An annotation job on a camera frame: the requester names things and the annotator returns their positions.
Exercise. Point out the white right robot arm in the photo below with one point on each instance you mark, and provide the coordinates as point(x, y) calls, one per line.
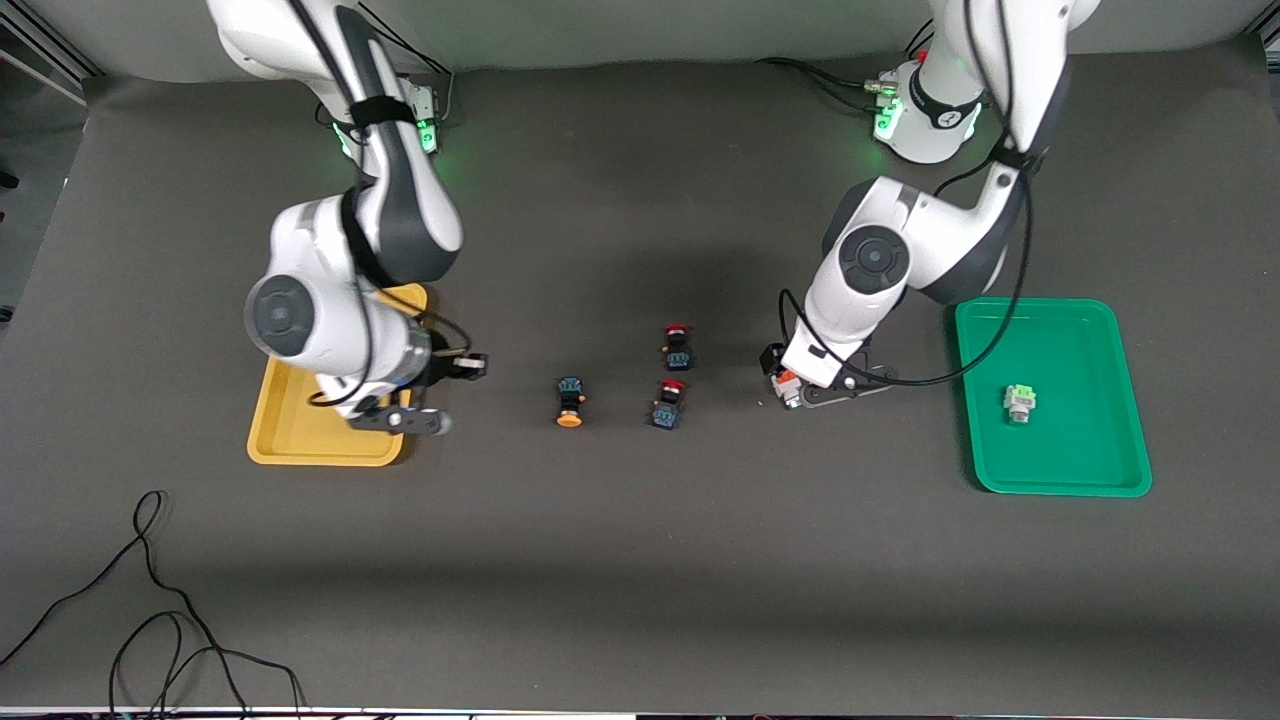
point(300, 320)

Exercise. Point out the aluminium frame rail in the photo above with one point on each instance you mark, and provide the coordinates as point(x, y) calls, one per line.
point(50, 55)

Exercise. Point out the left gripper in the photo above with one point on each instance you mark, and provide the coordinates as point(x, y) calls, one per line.
point(772, 360)

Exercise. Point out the green plastic tray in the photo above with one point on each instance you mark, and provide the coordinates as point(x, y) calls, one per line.
point(1080, 350)

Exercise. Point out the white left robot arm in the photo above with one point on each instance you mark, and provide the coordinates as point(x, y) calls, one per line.
point(880, 260)

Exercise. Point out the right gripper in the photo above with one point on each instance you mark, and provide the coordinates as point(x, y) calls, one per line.
point(441, 366)

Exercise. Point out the yellow plastic tray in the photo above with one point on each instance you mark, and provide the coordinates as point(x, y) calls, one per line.
point(300, 440)

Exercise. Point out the dark grey table cover sheet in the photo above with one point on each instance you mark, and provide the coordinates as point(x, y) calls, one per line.
point(640, 600)

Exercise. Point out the red mushroom push button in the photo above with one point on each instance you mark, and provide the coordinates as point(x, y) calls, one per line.
point(666, 412)
point(678, 352)

